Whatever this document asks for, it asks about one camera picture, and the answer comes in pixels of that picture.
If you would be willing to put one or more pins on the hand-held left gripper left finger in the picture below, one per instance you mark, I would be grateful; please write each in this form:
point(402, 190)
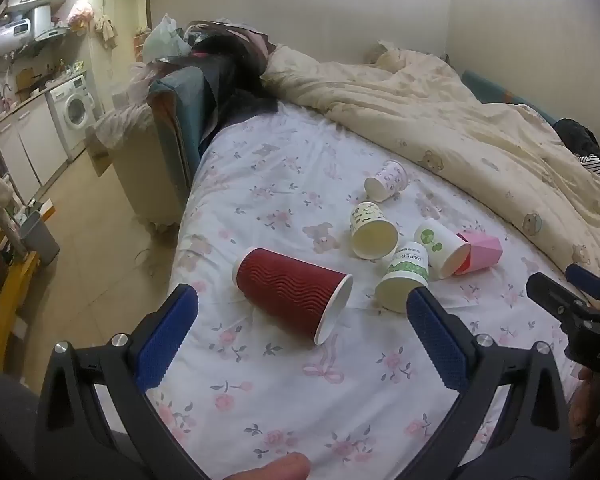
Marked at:
point(167, 340)

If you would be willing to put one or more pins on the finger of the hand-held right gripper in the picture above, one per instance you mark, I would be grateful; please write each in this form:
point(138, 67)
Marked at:
point(555, 296)
point(592, 280)

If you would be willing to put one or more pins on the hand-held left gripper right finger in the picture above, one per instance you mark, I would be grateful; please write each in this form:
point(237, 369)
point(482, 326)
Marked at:
point(437, 340)

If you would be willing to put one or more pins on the red corrugated paper cup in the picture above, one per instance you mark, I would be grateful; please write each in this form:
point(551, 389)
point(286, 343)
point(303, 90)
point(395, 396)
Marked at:
point(290, 290)

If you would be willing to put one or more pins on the white paper cup green label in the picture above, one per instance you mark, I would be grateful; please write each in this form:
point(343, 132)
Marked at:
point(402, 280)

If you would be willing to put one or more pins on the white paper cup green clover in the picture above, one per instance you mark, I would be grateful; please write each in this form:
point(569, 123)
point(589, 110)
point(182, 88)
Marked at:
point(442, 247)

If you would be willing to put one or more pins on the cream paper cup green print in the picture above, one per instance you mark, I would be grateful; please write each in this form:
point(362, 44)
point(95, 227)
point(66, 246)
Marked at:
point(372, 232)

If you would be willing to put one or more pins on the pink patterned paper cup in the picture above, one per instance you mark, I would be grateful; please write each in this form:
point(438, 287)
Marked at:
point(387, 180)

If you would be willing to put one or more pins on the person's right hand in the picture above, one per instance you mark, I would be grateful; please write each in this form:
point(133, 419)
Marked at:
point(597, 400)

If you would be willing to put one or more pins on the person's left hand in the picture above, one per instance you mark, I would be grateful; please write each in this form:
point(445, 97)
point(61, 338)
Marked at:
point(275, 469)

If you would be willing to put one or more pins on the striped cloth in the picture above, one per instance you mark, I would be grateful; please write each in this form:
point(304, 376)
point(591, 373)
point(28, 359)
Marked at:
point(591, 162)

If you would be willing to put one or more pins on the black garment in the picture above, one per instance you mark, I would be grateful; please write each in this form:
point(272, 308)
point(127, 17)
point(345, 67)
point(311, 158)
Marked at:
point(577, 137)

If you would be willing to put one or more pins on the grey trash bin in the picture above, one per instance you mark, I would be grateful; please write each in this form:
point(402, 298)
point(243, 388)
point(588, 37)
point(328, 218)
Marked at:
point(40, 237)

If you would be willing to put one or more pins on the yellow wooden chair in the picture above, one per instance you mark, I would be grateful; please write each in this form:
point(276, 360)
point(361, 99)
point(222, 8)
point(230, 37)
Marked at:
point(7, 290)

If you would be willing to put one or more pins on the cream fabric covered furniture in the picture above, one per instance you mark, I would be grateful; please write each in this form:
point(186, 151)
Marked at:
point(135, 165)

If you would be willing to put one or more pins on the floral bed sheet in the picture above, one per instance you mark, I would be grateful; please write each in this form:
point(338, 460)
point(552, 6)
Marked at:
point(275, 195)

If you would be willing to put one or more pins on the cream bear print duvet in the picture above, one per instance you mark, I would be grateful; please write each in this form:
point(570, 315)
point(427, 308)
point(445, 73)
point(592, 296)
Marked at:
point(455, 120)

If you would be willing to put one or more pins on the blue pillow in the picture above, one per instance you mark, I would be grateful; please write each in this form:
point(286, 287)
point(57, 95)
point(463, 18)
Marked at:
point(500, 92)

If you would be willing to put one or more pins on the blue grey headboard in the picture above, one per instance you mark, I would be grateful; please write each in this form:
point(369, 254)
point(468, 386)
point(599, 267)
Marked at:
point(182, 105)

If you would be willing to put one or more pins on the white kitchen cabinet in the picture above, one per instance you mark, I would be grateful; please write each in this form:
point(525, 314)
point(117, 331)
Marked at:
point(30, 145)

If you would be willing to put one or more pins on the white washing machine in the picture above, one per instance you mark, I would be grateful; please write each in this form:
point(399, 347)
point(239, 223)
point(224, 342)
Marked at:
point(72, 110)

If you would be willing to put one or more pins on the pile of dark clothes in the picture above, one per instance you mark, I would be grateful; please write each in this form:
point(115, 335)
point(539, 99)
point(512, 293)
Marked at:
point(240, 70)

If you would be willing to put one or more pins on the white plastic bag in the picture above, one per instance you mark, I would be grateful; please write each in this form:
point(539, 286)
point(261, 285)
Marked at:
point(165, 40)

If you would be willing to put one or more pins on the hanging cream cloth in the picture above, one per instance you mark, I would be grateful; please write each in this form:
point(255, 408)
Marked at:
point(106, 30)

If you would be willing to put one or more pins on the pink hanging bag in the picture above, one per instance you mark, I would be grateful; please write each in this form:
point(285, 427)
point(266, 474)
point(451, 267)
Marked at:
point(81, 12)

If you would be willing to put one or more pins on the white water heater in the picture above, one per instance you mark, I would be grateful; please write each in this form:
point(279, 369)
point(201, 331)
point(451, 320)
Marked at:
point(15, 30)

